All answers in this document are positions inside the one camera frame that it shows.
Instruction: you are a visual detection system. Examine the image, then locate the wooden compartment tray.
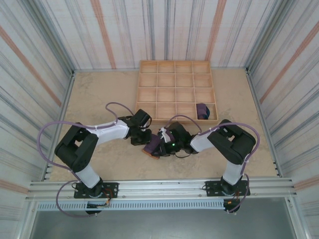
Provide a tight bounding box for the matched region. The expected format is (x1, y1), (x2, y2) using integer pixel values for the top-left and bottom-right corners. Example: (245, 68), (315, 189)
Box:
(136, 60), (219, 126)

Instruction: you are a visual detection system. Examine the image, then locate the aluminium table edge rail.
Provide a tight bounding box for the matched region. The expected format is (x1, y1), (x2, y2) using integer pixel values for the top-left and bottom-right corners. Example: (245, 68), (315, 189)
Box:
(41, 70), (76, 181)
(245, 66), (285, 178)

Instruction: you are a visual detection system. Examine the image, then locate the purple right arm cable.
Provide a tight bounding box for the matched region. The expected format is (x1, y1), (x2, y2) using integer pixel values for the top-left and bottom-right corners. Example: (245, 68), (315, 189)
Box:
(166, 114), (262, 214)

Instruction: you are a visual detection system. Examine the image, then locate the grey slotted cable duct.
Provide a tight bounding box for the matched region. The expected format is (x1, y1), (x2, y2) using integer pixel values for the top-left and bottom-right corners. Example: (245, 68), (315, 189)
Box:
(36, 201), (225, 212)

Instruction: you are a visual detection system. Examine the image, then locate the aluminium mounting rail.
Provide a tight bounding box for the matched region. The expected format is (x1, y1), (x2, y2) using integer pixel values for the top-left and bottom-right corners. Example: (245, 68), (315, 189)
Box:
(25, 177), (299, 203)

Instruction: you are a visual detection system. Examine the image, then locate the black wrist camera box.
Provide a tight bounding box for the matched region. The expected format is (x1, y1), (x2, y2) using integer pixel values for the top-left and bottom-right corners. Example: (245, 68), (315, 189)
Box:
(159, 121), (193, 142)
(133, 109), (153, 127)

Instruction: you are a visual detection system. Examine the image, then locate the purple sock orange toe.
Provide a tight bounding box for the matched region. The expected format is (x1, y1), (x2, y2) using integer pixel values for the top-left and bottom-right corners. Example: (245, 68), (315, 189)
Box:
(195, 103), (211, 120)
(142, 131), (175, 160)

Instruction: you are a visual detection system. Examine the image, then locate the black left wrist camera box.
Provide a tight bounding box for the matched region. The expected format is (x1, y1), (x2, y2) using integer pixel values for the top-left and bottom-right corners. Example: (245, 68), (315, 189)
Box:
(133, 109), (153, 127)

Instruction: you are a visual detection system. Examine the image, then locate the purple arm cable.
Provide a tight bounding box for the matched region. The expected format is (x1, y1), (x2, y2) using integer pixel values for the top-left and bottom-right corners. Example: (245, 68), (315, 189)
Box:
(38, 101), (137, 218)
(166, 114), (262, 214)

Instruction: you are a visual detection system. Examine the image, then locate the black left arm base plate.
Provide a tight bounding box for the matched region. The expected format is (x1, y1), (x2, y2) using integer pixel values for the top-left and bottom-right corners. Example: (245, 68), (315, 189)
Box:
(74, 182), (119, 199)

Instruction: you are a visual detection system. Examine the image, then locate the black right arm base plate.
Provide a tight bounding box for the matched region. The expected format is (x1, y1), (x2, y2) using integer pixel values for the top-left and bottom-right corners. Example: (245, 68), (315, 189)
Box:
(203, 179), (251, 199)

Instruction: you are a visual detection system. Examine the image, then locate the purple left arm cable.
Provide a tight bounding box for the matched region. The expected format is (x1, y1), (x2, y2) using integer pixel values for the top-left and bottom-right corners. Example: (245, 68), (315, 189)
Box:
(38, 101), (137, 218)

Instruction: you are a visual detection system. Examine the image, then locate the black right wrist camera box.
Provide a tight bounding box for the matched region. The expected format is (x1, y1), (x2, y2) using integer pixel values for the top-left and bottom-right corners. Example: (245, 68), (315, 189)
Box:
(159, 121), (193, 142)

